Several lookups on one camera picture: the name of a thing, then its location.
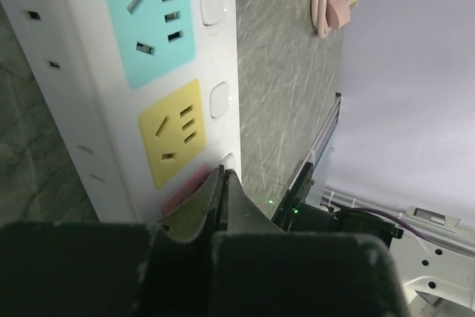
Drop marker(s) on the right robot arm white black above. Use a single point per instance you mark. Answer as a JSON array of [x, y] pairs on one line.
[[434, 255]]

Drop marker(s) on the white multicolour power strip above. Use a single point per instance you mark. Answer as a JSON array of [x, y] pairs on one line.
[[144, 93]]

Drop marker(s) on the aluminium frame rail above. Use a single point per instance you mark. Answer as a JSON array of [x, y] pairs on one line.
[[326, 132]]

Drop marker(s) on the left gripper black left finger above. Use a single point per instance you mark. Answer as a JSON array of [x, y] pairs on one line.
[[111, 269]]

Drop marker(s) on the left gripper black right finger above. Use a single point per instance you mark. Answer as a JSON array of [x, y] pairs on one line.
[[259, 270]]

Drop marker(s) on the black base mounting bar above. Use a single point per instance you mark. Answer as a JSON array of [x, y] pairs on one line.
[[297, 191]]

